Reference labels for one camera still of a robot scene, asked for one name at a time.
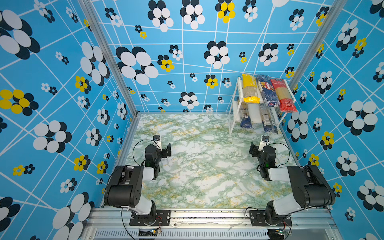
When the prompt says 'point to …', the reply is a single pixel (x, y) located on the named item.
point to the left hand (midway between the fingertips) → (163, 142)
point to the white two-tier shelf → (253, 115)
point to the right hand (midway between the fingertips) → (260, 143)
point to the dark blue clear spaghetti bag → (246, 121)
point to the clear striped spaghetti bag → (269, 121)
